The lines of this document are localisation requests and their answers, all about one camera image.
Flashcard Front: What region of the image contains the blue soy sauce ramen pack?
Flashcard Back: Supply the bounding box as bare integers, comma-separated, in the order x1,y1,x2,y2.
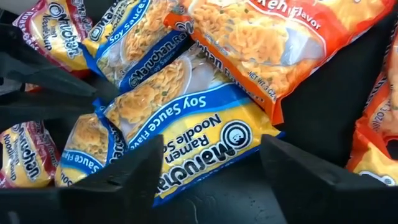
54,107,128,188
79,0,190,93
93,46,285,208

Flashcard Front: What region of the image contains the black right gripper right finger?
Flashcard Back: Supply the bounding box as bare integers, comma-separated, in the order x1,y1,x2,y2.
260,134,398,224

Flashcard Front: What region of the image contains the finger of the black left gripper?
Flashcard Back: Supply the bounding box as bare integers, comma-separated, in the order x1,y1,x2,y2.
0,51,96,96
0,98,96,131

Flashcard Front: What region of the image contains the orange chicken ramen pack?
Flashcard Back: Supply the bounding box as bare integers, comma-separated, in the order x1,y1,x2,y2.
163,0,396,126
362,29,398,138
345,118,398,187

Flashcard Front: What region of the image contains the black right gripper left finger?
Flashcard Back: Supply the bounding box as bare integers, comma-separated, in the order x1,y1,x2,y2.
0,134,165,224

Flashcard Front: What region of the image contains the red roast beef ramen pack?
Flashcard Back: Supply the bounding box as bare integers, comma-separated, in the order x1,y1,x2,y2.
0,120,60,189
12,0,94,78

